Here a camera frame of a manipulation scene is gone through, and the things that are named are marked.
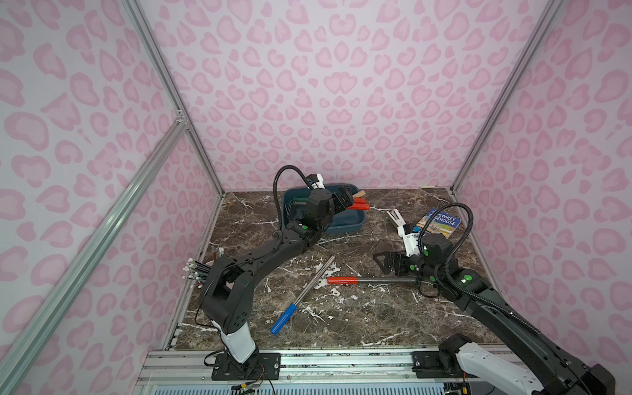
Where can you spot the teal plastic storage box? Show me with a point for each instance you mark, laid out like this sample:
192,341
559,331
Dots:
350,221

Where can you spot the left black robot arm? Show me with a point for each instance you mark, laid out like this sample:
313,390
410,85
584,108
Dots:
228,292

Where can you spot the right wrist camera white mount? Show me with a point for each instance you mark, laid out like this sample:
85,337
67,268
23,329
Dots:
410,236

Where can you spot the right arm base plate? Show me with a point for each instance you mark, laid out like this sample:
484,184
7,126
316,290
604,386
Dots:
443,363

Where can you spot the green hoe with red grip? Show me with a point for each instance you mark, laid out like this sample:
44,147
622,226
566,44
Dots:
301,201

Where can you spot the blue treehouse paperback book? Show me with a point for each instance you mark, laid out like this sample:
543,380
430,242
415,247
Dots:
443,223

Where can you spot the chrome tool with blue grip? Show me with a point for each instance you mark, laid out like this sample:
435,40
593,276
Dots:
292,308

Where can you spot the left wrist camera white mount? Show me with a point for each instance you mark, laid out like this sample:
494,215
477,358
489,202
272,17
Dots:
315,181

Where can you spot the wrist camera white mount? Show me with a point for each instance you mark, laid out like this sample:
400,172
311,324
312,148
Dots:
315,181
410,236

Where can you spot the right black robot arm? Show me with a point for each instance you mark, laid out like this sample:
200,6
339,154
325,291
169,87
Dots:
555,370

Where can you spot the white stapler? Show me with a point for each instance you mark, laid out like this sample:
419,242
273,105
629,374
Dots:
396,217

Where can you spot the black shovel with red grip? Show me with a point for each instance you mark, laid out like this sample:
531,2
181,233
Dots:
340,280

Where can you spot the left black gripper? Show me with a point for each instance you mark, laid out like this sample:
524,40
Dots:
341,198

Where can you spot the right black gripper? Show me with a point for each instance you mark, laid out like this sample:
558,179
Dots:
402,264

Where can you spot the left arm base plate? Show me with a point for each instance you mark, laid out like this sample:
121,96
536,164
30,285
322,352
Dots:
261,365

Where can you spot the bundle of pens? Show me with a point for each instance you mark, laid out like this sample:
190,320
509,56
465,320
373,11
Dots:
196,271

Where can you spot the aluminium front rail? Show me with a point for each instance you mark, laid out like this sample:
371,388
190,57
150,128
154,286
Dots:
480,370

